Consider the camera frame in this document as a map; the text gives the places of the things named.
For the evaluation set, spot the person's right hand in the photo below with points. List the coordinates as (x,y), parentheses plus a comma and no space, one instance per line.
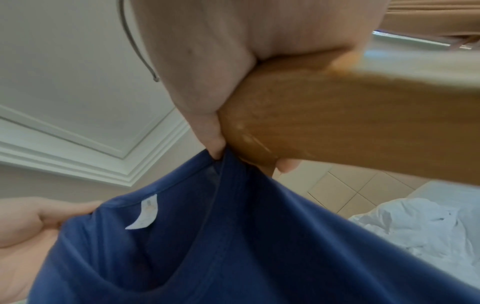
(210,44)

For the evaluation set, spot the person's left hand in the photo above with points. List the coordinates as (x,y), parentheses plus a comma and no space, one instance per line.
(22,237)

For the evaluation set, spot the wooden clothes hanger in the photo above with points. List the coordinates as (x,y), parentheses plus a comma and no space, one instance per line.
(337,118)

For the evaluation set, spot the blue shirt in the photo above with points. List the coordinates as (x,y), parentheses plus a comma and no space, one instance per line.
(232,243)

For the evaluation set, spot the beige curtain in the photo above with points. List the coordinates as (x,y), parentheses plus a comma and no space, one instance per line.
(431,17)

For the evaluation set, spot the white bed sheet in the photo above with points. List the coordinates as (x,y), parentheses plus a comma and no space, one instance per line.
(423,228)

